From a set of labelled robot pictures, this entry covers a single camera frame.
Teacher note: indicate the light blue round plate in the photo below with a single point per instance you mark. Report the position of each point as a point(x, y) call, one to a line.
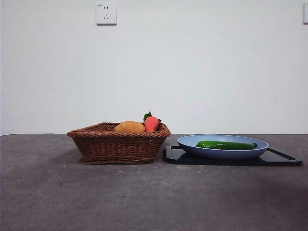
point(216, 154)

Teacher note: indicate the green pepper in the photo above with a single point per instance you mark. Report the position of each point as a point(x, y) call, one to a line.
point(228, 145)

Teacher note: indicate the orange carrot with green top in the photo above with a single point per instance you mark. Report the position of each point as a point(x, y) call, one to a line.
point(151, 124)

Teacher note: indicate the brown wicker basket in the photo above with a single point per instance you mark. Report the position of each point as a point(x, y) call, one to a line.
point(115, 146)

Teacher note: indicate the black rectangular tray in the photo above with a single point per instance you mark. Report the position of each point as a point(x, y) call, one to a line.
point(276, 161)

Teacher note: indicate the white wall socket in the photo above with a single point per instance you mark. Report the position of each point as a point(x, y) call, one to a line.
point(106, 14)

